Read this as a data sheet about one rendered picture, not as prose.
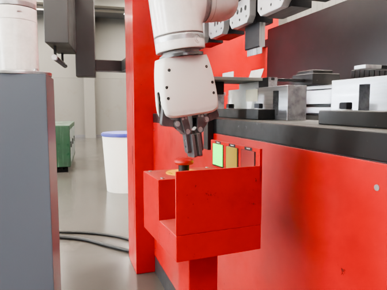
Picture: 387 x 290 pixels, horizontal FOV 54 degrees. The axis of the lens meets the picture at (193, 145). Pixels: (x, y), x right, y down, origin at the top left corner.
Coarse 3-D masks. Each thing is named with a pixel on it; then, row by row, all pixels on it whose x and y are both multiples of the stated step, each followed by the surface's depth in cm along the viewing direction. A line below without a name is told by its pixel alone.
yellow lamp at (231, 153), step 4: (228, 148) 76; (232, 148) 75; (236, 148) 73; (228, 152) 76; (232, 152) 75; (236, 152) 73; (228, 156) 76; (232, 156) 75; (236, 156) 73; (228, 160) 76; (232, 160) 75; (236, 160) 73; (228, 164) 76; (232, 164) 75; (236, 164) 73
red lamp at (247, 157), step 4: (244, 152) 70; (248, 152) 69; (252, 152) 68; (244, 156) 70; (248, 156) 69; (252, 156) 68; (244, 160) 70; (248, 160) 69; (252, 160) 68; (244, 164) 70; (248, 164) 69; (252, 164) 68
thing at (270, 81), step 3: (264, 78) 116; (267, 78) 114; (270, 78) 114; (273, 78) 115; (276, 78) 115; (261, 81) 118; (264, 81) 116; (267, 81) 114; (270, 81) 114; (273, 81) 115; (276, 81) 115; (261, 84) 118; (264, 84) 116; (267, 84) 114; (270, 84) 114; (273, 84) 115; (276, 84) 115
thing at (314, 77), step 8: (304, 72) 132; (312, 72) 128; (320, 72) 128; (328, 72) 129; (280, 80) 127; (288, 80) 128; (296, 80) 129; (304, 80) 130; (312, 80) 126; (320, 80) 127; (328, 80) 128
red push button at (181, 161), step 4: (176, 160) 75; (180, 160) 75; (184, 160) 75; (188, 160) 75; (192, 160) 76; (176, 164) 75; (180, 164) 75; (184, 164) 75; (188, 164) 75; (180, 168) 76; (184, 168) 76; (188, 168) 76
